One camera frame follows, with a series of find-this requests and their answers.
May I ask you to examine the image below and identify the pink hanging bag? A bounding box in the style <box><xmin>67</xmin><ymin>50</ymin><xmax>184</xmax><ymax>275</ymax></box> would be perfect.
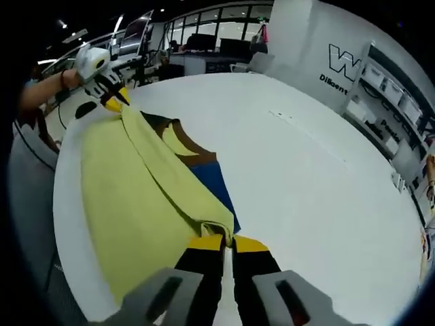
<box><xmin>252</xmin><ymin>22</ymin><xmax>270</xmax><ymax>54</ymax></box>

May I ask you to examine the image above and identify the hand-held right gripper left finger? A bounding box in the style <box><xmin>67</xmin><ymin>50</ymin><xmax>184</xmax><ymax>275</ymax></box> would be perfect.
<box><xmin>117</xmin><ymin>234</ymin><xmax>226</xmax><ymax>326</ymax></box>

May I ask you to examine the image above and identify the yellow blue black garment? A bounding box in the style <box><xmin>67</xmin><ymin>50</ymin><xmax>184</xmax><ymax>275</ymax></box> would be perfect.
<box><xmin>80</xmin><ymin>105</ymin><xmax>242</xmax><ymax>306</ymax></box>

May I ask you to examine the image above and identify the black armrest pad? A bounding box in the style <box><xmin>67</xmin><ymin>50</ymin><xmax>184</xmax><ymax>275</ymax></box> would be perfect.
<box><xmin>74</xmin><ymin>103</ymin><xmax>99</xmax><ymax>120</ymax></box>

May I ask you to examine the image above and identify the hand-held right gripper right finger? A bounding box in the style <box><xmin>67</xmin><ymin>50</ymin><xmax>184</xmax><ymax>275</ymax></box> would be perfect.
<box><xmin>231</xmin><ymin>235</ymin><xmax>334</xmax><ymax>326</ymax></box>

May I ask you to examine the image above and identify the person's left hand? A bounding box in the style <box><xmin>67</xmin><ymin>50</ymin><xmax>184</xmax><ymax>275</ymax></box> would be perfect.
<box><xmin>64</xmin><ymin>67</ymin><xmax>86</xmax><ymax>92</ymax></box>

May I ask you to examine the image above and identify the group of white storage bins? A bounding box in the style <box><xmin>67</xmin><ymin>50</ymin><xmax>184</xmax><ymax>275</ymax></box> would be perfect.
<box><xmin>363</xmin><ymin>64</ymin><xmax>424</xmax><ymax>118</ymax></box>

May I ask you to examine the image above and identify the grey mesh chair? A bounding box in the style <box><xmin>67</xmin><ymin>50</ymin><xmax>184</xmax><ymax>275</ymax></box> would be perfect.
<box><xmin>8</xmin><ymin>122</ymin><xmax>89</xmax><ymax>320</ymax></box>

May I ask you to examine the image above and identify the large display screen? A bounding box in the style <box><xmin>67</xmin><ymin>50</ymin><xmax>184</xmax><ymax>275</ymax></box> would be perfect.
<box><xmin>120</xmin><ymin>10</ymin><xmax>154</xmax><ymax>57</ymax></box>

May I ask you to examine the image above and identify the white cardboard box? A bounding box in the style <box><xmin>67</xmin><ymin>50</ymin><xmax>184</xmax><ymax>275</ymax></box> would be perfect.
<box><xmin>346</xmin><ymin>100</ymin><xmax>375</xmax><ymax>124</ymax></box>

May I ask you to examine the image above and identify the black computer monitor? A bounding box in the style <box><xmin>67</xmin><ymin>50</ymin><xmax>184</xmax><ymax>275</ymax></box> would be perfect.
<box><xmin>219</xmin><ymin>37</ymin><xmax>253</xmax><ymax>59</ymax></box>
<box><xmin>185</xmin><ymin>33</ymin><xmax>218</xmax><ymax>54</ymax></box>

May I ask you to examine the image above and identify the white storage shelf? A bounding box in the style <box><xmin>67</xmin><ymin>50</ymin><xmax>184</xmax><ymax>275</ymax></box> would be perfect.
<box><xmin>339</xmin><ymin>42</ymin><xmax>435</xmax><ymax>177</ymax></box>

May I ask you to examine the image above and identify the grey office chair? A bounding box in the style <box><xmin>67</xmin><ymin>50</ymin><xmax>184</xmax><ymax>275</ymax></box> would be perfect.
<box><xmin>249</xmin><ymin>52</ymin><xmax>276</xmax><ymax>74</ymax></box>

